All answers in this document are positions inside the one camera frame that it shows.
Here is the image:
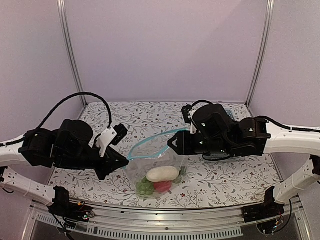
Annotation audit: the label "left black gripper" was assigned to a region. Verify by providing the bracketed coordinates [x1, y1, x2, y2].
[57, 146, 129, 181]

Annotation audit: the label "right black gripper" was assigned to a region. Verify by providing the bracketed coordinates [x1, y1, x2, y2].
[167, 130, 232, 156]

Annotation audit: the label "white toy radish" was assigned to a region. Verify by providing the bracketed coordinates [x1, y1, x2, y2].
[146, 166, 179, 183]

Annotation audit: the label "clear zip top bag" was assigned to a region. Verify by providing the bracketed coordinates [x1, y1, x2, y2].
[124, 128, 188, 199]

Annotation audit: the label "green toy grapes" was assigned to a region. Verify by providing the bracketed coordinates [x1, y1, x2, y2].
[136, 177, 155, 196]

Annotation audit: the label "red toy tomato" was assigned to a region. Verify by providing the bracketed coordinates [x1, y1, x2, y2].
[153, 181, 172, 193]

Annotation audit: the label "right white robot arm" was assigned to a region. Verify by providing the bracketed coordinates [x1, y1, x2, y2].
[167, 100, 320, 218]

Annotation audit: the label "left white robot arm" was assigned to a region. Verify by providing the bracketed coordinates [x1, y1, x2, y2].
[0, 119, 129, 217]

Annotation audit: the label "floral table mat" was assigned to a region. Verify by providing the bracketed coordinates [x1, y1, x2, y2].
[49, 102, 281, 209]

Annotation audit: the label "blue plastic basket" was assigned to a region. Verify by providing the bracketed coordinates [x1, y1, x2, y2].
[225, 109, 236, 121]

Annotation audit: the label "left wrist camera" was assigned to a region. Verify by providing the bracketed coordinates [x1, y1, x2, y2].
[94, 124, 128, 157]

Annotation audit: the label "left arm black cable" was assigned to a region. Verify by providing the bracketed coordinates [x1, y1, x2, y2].
[0, 92, 113, 148]

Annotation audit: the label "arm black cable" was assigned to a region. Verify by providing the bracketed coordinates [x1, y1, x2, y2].
[0, 92, 113, 148]
[189, 99, 320, 133]

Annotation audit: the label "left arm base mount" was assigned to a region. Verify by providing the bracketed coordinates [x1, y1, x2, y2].
[48, 186, 95, 240]

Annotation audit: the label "front aluminium rail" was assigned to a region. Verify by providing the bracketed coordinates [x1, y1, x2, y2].
[27, 192, 303, 238]

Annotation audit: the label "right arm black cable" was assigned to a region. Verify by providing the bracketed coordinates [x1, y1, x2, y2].
[189, 99, 320, 133]

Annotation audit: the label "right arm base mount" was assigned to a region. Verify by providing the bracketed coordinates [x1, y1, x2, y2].
[241, 186, 293, 236]

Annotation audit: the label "left aluminium frame post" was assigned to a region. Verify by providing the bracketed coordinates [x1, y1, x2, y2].
[56, 0, 84, 92]

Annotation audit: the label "aluminium frame post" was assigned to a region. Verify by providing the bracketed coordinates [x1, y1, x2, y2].
[56, 0, 84, 92]
[245, 0, 275, 108]

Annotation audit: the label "right aluminium frame post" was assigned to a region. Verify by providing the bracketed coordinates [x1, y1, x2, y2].
[245, 0, 275, 108]

